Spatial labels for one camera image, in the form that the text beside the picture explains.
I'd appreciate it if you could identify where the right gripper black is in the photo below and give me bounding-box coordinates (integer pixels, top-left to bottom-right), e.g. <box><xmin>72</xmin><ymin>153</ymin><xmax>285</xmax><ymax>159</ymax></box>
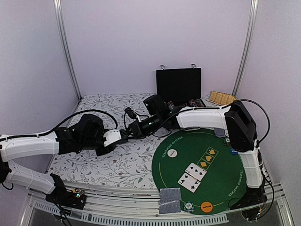
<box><xmin>123</xmin><ymin>113</ymin><xmax>162</xmax><ymax>140</ymax></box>

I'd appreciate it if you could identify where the white dealer button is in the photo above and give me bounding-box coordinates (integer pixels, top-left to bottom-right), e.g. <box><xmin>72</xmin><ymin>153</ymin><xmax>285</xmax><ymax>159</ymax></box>
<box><xmin>167</xmin><ymin>149</ymin><xmax>178</xmax><ymax>158</ymax></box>

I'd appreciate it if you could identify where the dealt card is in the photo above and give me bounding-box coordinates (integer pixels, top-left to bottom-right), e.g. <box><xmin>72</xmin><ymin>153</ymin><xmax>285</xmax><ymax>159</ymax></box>
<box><xmin>214</xmin><ymin>128</ymin><xmax>226</xmax><ymax>138</ymax></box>
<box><xmin>159</xmin><ymin>187</ymin><xmax>182</xmax><ymax>202</ymax></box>
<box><xmin>158</xmin><ymin>200</ymin><xmax>181</xmax><ymax>214</ymax></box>

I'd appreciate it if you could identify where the face up clubs card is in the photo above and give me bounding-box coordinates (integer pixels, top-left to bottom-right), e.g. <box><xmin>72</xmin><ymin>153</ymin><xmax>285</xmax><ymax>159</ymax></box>
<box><xmin>178</xmin><ymin>173</ymin><xmax>200</xmax><ymax>193</ymax></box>

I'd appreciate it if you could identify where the face up spades card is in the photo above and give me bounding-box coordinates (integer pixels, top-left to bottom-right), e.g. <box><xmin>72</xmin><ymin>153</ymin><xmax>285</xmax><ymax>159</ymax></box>
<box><xmin>185</xmin><ymin>163</ymin><xmax>207</xmax><ymax>181</ymax></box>

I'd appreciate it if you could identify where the green white poker chip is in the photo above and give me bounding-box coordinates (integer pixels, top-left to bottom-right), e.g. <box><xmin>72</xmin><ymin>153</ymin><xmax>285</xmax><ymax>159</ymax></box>
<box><xmin>183</xmin><ymin>202</ymin><xmax>195</xmax><ymax>213</ymax></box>

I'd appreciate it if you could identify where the orange big blind button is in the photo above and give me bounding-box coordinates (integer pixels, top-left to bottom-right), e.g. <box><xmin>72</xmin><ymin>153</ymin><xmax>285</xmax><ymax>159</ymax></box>
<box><xmin>200</xmin><ymin>202</ymin><xmax>213</xmax><ymax>213</ymax></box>

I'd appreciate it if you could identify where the blue small blind button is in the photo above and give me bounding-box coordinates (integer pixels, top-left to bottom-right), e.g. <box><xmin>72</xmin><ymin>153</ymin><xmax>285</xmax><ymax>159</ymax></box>
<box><xmin>230</xmin><ymin>148</ymin><xmax>237</xmax><ymax>155</ymax></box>

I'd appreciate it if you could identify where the blue grey cloth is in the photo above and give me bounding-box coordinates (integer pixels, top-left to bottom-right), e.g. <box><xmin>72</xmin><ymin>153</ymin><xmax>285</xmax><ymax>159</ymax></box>
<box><xmin>117</xmin><ymin>139</ymin><xmax>128</xmax><ymax>144</ymax></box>

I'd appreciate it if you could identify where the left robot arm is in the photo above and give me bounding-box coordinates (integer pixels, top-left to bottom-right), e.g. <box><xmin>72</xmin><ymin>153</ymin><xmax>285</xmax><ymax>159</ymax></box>
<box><xmin>0</xmin><ymin>114</ymin><xmax>128</xmax><ymax>204</ymax></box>

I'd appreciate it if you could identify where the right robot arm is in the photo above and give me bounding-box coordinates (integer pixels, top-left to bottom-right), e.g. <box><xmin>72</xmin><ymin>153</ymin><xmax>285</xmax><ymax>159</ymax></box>
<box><xmin>102</xmin><ymin>95</ymin><xmax>264</xmax><ymax>205</ymax></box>

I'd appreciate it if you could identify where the poker chip row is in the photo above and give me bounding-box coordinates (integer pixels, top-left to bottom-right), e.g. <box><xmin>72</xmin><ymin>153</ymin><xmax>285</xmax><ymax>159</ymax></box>
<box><xmin>194</xmin><ymin>98</ymin><xmax>206</xmax><ymax>107</ymax></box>
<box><xmin>189</xmin><ymin>99</ymin><xmax>198</xmax><ymax>107</ymax></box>
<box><xmin>167</xmin><ymin>101</ymin><xmax>175</xmax><ymax>110</ymax></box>

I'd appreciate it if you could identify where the black poker chip case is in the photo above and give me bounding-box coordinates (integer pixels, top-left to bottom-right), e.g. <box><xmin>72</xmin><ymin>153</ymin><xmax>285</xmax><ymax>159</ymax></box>
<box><xmin>156</xmin><ymin>67</ymin><xmax>202</xmax><ymax>105</ymax></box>

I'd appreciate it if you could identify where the poker chip row far right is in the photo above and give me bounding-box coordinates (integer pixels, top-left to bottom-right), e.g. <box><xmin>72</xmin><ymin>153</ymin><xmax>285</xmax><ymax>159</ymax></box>
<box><xmin>194</xmin><ymin>98</ymin><xmax>206</xmax><ymax>107</ymax></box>

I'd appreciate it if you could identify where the green round poker mat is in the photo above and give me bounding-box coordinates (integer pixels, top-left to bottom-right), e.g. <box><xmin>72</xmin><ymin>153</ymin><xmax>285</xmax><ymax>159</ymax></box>
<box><xmin>151</xmin><ymin>129</ymin><xmax>246</xmax><ymax>215</ymax></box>

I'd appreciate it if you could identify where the woven bamboo tray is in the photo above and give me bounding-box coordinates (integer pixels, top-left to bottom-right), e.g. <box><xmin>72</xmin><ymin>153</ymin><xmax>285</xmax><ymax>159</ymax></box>
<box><xmin>209</xmin><ymin>91</ymin><xmax>238</xmax><ymax>105</ymax></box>

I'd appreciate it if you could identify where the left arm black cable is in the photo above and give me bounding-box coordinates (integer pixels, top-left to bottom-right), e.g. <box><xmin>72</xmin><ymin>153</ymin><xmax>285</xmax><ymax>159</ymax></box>
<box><xmin>0</xmin><ymin>109</ymin><xmax>119</xmax><ymax>141</ymax></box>

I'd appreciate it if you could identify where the front aluminium rail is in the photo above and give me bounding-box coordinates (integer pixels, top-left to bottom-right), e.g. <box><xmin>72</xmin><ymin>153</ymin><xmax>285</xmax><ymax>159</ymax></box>
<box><xmin>20</xmin><ymin>183</ymin><xmax>294</xmax><ymax>226</ymax></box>

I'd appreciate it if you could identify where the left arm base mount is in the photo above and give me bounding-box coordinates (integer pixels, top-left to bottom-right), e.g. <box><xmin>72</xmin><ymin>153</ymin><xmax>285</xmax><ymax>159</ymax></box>
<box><xmin>46</xmin><ymin>173</ymin><xmax>87</xmax><ymax>210</ymax></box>

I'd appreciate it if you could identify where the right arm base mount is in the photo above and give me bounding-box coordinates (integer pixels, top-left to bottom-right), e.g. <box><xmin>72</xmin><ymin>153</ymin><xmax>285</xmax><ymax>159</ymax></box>
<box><xmin>227</xmin><ymin>184</ymin><xmax>275</xmax><ymax>222</ymax></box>

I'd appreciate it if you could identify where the left aluminium frame post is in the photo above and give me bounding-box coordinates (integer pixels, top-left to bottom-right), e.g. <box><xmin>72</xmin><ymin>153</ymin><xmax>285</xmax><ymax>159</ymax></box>
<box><xmin>53</xmin><ymin>0</ymin><xmax>82</xmax><ymax>101</ymax></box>

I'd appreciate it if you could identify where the aluminium frame post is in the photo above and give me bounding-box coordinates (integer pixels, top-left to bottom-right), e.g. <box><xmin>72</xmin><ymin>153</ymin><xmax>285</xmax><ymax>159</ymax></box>
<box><xmin>53</xmin><ymin>0</ymin><xmax>82</xmax><ymax>101</ymax></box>
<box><xmin>232</xmin><ymin>0</ymin><xmax>259</xmax><ymax>96</ymax></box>

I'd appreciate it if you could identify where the right aluminium frame post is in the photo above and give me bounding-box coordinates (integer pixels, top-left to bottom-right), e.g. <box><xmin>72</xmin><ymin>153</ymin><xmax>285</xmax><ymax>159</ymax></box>
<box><xmin>232</xmin><ymin>0</ymin><xmax>259</xmax><ymax>96</ymax></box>

